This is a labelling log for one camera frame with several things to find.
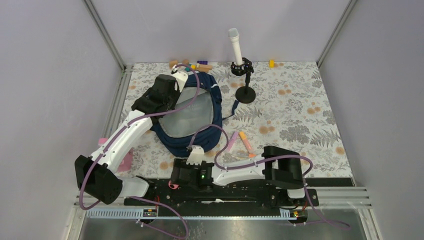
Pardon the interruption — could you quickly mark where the pink highlighter pen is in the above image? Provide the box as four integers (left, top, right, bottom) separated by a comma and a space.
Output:
226, 131, 239, 152

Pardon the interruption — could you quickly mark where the pink box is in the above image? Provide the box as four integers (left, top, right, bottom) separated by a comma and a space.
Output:
98, 138, 134, 173

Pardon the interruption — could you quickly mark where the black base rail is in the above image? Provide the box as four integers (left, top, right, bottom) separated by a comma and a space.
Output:
123, 178, 319, 218

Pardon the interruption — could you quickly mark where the black microphone stand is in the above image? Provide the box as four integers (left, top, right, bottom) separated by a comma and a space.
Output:
230, 57, 256, 104

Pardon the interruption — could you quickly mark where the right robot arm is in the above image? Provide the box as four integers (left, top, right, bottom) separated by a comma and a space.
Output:
168, 146, 307, 206

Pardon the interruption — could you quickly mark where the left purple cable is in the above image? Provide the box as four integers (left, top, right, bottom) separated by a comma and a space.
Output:
78, 64, 202, 240

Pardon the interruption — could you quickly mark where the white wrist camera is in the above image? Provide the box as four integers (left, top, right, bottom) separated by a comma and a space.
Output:
186, 145, 205, 166
171, 67, 188, 93

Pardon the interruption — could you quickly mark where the navy blue student backpack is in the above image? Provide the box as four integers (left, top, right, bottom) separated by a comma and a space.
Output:
151, 72, 239, 158

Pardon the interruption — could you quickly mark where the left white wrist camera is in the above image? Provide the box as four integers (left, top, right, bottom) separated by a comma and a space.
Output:
171, 67, 188, 93

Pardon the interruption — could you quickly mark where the white microphone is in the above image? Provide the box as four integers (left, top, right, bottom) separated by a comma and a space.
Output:
228, 28, 244, 66

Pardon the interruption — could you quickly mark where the long tan wooden block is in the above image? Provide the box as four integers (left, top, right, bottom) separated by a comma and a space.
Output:
196, 63, 213, 73

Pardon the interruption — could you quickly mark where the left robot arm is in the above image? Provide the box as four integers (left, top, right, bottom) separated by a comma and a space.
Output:
74, 72, 188, 210

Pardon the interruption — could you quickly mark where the yellow toy block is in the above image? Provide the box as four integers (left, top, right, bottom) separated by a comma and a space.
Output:
268, 59, 275, 68

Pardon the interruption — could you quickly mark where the purple toy block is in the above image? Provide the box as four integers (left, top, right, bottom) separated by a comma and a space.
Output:
197, 60, 208, 65

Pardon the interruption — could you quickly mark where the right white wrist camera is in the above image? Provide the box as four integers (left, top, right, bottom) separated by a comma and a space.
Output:
186, 145, 205, 166

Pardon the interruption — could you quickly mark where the grey orange-capped marker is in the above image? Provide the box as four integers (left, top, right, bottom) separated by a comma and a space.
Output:
233, 152, 257, 159

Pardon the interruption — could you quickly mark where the pink-capped clear tube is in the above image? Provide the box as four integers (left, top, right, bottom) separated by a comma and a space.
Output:
168, 181, 179, 190

